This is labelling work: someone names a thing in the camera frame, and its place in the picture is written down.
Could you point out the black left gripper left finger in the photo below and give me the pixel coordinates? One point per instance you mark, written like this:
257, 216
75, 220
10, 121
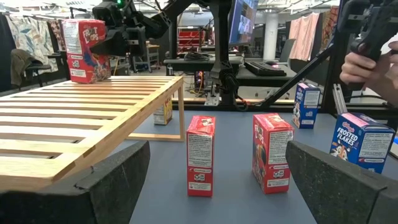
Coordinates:
62, 205

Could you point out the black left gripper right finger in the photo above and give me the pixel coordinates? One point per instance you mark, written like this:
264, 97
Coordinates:
342, 193

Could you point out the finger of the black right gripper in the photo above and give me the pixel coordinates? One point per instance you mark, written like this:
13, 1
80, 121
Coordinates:
113, 45

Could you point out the red Froot Loops cereal box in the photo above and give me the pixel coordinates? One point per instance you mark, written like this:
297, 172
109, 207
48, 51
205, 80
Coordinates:
81, 59
272, 152
200, 155

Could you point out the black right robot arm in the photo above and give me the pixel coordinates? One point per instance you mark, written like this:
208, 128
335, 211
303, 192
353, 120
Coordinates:
224, 37

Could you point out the blue Frosted Flakes cereal box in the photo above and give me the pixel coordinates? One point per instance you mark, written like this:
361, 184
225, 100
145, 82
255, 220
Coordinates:
306, 105
360, 141

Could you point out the wooden slatted shelf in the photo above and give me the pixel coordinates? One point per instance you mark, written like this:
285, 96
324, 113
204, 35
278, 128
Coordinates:
62, 124

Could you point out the yellow Corn Pops cereal box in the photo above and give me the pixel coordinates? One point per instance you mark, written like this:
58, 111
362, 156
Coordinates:
164, 113

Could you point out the equipment desk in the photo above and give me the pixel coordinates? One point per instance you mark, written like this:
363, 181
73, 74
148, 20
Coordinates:
177, 61

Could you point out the red storage rack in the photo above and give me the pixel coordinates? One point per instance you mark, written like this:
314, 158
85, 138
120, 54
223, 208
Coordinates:
189, 39

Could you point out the red patterned hanging cloth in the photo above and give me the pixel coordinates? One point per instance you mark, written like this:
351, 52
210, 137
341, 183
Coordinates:
57, 32

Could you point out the black chair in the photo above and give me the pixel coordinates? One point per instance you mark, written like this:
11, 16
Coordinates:
40, 68

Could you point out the leaf print hanging cloth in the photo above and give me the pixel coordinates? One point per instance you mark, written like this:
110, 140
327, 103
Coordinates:
31, 37

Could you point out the silver aluminium extrusion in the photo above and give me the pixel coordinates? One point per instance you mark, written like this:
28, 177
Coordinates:
339, 99

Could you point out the olive jacket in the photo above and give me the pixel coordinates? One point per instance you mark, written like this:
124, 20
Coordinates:
20, 63

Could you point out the computer monitor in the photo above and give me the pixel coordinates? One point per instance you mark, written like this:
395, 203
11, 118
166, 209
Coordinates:
244, 18

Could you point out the blue table mat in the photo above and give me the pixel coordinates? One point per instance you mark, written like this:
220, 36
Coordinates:
236, 174

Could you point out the person's hand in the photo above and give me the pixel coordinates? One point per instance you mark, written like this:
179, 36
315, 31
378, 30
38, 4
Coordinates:
360, 70

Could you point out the grey computer desk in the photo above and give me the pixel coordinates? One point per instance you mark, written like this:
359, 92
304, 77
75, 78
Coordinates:
290, 74

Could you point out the white pillar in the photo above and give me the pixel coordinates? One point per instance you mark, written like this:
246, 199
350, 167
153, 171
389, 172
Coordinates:
270, 35

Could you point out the black keyboard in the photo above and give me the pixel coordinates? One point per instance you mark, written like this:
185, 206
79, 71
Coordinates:
264, 69

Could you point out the computer mouse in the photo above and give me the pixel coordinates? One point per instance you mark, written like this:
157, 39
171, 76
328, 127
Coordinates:
272, 63

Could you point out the pink hanging cloth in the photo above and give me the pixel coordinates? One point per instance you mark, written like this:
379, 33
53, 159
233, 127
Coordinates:
303, 34

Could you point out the orange patterned hanging cloth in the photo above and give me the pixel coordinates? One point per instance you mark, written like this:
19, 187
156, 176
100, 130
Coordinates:
329, 25

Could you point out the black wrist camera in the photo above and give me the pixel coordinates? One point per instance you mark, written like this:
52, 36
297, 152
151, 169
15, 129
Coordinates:
105, 14

